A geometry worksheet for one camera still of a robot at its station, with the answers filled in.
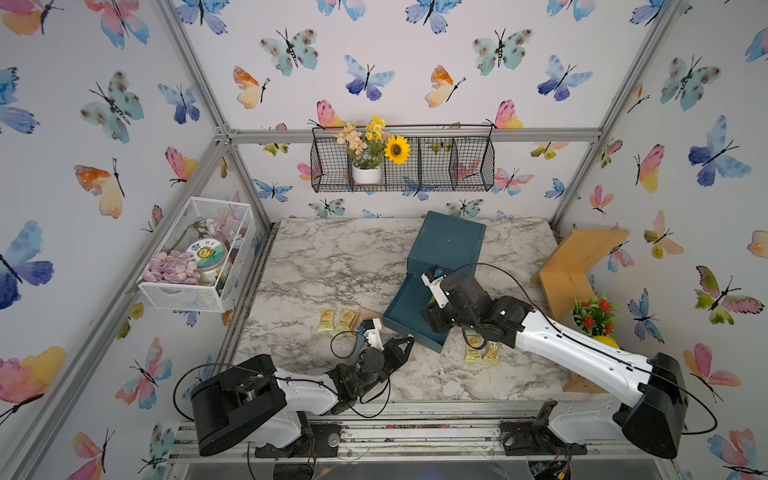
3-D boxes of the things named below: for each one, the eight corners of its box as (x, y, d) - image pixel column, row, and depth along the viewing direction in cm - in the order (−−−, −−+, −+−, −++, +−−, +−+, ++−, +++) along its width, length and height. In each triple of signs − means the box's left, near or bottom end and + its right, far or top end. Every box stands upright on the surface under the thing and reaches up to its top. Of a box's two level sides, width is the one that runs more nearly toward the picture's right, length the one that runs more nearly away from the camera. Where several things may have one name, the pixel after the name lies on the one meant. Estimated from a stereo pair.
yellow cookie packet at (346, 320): (336, 330, 95) (335, 327, 93) (344, 310, 99) (343, 307, 97) (350, 333, 94) (349, 330, 92) (357, 313, 98) (356, 310, 96)
